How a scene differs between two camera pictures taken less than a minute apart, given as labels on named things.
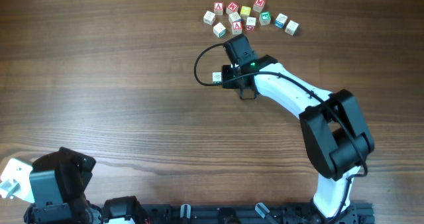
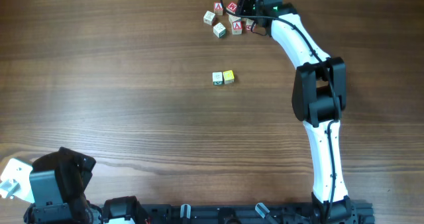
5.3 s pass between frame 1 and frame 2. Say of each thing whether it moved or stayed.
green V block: stayed
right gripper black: moved
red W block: stayed
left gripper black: stayed
